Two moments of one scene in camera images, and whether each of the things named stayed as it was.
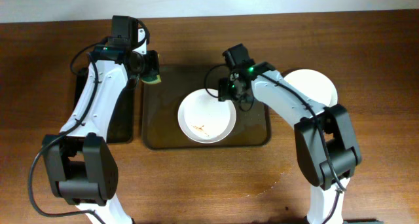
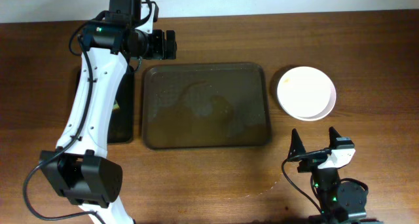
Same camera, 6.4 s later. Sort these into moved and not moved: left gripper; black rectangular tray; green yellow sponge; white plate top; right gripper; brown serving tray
Moved: green yellow sponge; right gripper; white plate top; left gripper
Not moved: black rectangular tray; brown serving tray
